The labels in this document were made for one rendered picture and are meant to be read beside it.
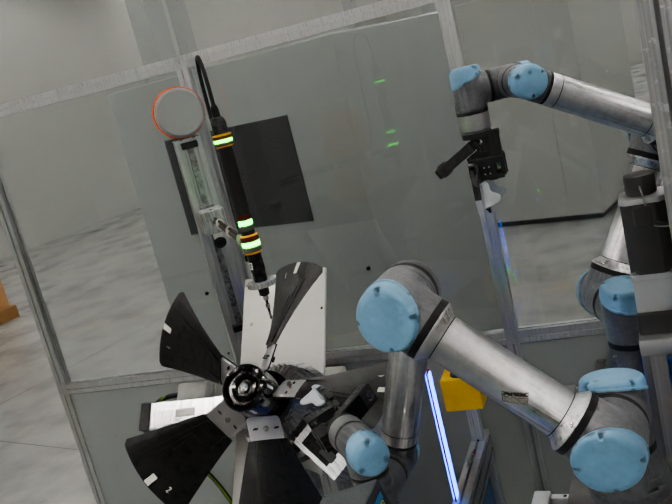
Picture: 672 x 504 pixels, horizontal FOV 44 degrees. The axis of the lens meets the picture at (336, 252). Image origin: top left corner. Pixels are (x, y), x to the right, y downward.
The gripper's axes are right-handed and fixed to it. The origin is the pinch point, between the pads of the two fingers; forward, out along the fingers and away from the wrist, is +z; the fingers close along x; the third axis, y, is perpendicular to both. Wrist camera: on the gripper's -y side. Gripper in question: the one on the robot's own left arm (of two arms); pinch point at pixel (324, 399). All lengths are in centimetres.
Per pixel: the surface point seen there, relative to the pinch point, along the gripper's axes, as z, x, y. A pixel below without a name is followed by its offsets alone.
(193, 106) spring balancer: 85, -68, -20
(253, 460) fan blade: 12.1, 8.1, 20.0
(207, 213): 75, -39, -6
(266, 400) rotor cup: 17.3, -0.8, 10.1
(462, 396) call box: 15.0, 26.4, -33.2
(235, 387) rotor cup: 21.9, -6.2, 14.6
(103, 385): 142, 6, 51
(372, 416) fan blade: -1.7, 9.1, -7.4
